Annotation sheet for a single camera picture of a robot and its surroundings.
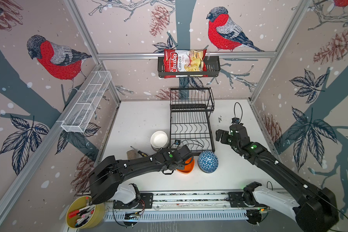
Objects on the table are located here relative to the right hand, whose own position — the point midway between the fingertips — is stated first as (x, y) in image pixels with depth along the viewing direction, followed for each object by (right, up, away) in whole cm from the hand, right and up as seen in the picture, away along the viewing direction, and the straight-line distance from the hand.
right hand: (221, 134), depth 82 cm
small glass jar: (-54, -13, +5) cm, 56 cm away
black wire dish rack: (-16, +5, +21) cm, 27 cm away
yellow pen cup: (-67, -31, -20) cm, 77 cm away
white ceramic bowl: (-37, -4, +8) cm, 38 cm away
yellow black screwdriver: (-48, -13, +7) cm, 50 cm away
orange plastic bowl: (-19, -20, +1) cm, 28 cm away
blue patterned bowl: (-7, -16, +1) cm, 18 cm away
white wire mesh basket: (-76, +13, -9) cm, 77 cm away
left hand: (-24, -16, -2) cm, 29 cm away
